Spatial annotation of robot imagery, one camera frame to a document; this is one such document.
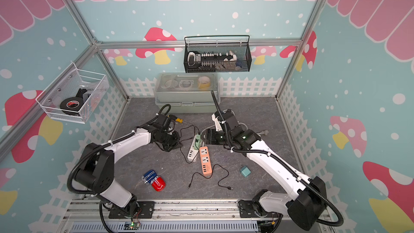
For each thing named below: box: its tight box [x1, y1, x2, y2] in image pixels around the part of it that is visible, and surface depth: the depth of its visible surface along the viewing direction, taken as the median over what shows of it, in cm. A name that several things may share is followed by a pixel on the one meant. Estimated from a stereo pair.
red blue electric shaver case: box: [141, 169, 167, 192], surface depth 82 cm
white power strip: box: [187, 134, 200, 162], surface depth 91 cm
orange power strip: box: [199, 146, 212, 177], surface depth 89 cm
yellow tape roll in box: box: [198, 76, 211, 89], surface depth 105 cm
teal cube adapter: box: [240, 165, 252, 178], surface depth 85 cm
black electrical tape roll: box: [59, 97, 85, 116], surface depth 70 cm
